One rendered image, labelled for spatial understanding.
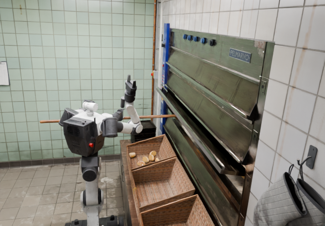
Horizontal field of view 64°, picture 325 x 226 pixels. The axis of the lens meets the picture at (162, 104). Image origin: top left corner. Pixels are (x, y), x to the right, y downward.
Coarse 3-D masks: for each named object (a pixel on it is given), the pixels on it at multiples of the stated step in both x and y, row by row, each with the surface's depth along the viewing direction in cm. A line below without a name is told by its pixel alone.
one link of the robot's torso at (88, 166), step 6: (84, 156) 215; (90, 156) 215; (96, 156) 216; (84, 162) 212; (90, 162) 212; (96, 162) 213; (84, 168) 210; (90, 168) 208; (96, 168) 213; (84, 174) 206; (90, 174) 208; (96, 174) 209; (90, 180) 209
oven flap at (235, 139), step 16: (176, 80) 280; (176, 96) 259; (192, 96) 228; (192, 112) 213; (208, 112) 193; (208, 128) 182; (224, 128) 167; (240, 128) 152; (224, 144) 158; (240, 144) 147; (240, 160) 141
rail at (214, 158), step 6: (168, 102) 251; (174, 108) 231; (180, 114) 216; (192, 132) 184; (198, 138) 173; (204, 144) 164; (210, 150) 157; (216, 156) 150; (216, 162) 146; (222, 168) 140
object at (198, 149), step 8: (176, 120) 278; (184, 128) 255; (192, 144) 228; (200, 152) 210; (208, 160) 198; (216, 176) 181; (224, 176) 178; (224, 184) 169; (232, 184) 169; (232, 192) 161; (232, 200) 159; (240, 200) 154
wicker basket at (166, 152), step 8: (160, 136) 319; (136, 144) 316; (144, 144) 319; (152, 144) 320; (160, 144) 323; (168, 144) 298; (128, 152) 296; (136, 152) 319; (144, 152) 322; (160, 152) 320; (168, 152) 293; (128, 160) 291; (136, 160) 309; (160, 160) 268; (136, 168) 265
